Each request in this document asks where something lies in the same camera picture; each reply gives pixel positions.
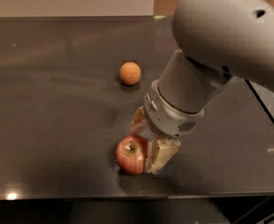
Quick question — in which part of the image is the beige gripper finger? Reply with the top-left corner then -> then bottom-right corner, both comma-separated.
144,136 -> 181,174
129,106 -> 148,135

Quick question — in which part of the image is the red apple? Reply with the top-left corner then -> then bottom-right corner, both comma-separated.
115,135 -> 148,175

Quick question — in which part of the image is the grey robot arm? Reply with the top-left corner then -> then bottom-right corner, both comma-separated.
130,0 -> 274,173

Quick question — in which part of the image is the orange fruit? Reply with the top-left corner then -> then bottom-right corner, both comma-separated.
119,62 -> 141,86

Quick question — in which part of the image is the grey side table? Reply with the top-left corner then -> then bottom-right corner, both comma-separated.
247,81 -> 274,124

